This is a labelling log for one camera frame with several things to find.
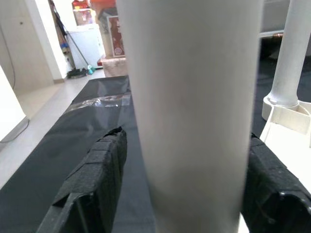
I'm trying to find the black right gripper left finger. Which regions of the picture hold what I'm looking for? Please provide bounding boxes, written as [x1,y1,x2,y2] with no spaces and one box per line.
[36,127,127,233]

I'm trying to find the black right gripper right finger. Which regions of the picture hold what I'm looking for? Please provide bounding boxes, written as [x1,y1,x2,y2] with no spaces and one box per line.
[242,133,311,233]

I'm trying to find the cream plastic ribbed table top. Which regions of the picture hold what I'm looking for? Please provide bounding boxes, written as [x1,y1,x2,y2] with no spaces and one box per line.
[239,96,311,233]

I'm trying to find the white plastic table leg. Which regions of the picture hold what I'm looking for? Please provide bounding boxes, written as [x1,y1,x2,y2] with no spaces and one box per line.
[116,0,265,233]
[267,0,311,107]

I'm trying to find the black tablecloth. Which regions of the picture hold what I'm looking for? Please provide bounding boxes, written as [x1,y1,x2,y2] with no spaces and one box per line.
[0,55,311,233]

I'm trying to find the small clear tape strip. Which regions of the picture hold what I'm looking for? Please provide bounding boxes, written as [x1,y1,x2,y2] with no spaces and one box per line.
[70,94,131,109]

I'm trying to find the black floor device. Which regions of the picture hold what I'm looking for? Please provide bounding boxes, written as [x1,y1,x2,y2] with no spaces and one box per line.
[67,68,87,79]

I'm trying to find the patterned cloth covered bench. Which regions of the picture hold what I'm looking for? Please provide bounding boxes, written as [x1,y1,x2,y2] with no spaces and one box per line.
[101,57,129,78]

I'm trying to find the white appliance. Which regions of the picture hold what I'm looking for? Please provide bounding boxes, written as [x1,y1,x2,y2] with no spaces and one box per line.
[67,25,105,70]

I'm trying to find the red patterned box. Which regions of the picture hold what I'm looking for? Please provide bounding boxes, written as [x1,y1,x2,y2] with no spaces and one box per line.
[72,8,92,26]

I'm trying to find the long handled teal broom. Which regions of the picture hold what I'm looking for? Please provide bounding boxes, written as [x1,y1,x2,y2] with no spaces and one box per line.
[52,0,97,74]

